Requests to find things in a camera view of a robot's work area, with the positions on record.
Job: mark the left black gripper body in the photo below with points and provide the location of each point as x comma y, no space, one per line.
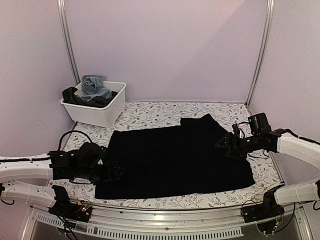
95,176

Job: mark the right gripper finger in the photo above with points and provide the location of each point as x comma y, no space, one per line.
237,154
228,141

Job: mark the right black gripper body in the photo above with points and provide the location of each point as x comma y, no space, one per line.
250,145

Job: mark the black t-shirt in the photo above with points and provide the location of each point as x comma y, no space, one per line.
173,161

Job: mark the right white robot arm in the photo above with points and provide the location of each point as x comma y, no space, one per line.
283,142

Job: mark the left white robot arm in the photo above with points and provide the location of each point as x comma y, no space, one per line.
14,171

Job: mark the white plastic laundry bin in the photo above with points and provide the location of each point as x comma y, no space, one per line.
100,116

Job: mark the floral patterned table mat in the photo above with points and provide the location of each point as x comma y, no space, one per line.
142,115

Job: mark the dark garment in bin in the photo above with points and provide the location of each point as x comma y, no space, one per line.
95,101

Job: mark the blue denim garment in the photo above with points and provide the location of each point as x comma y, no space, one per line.
93,86

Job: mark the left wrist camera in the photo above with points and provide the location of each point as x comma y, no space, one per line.
89,154

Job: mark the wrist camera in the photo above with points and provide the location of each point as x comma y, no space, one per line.
259,124
89,154

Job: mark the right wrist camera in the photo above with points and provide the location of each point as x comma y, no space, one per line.
259,124

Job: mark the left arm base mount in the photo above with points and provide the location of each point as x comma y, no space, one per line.
64,208

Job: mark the front aluminium rail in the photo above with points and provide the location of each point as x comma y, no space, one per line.
122,223

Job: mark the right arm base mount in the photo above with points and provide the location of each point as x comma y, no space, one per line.
261,211

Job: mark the right aluminium frame post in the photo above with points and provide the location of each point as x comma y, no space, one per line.
262,50

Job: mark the aluminium frame post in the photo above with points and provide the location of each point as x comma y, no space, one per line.
262,50
61,7

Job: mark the left aluminium frame post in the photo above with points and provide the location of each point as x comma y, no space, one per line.
61,7

